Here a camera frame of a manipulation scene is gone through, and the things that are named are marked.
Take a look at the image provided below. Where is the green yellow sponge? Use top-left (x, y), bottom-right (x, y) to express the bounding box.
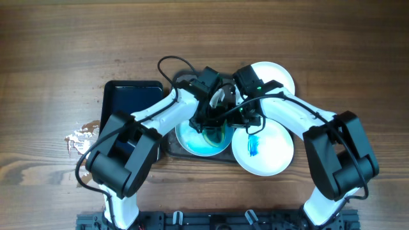
top-left (202, 126), bottom-right (226, 147)

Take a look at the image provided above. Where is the white plate with blue water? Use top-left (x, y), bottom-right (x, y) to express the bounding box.
top-left (175, 120), bottom-right (235, 157)

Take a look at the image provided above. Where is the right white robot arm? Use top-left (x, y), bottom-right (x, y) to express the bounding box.
top-left (232, 88), bottom-right (380, 228)

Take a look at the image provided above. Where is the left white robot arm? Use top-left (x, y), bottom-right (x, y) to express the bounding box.
top-left (83, 89), bottom-right (209, 229)

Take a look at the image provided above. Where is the dark grey serving tray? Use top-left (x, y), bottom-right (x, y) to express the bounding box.
top-left (162, 70), bottom-right (297, 163)

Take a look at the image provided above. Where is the dark blue water tray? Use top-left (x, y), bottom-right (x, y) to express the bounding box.
top-left (99, 80), bottom-right (164, 134)

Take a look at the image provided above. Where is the white plate with blue stain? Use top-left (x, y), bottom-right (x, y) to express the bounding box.
top-left (231, 119), bottom-right (294, 176)

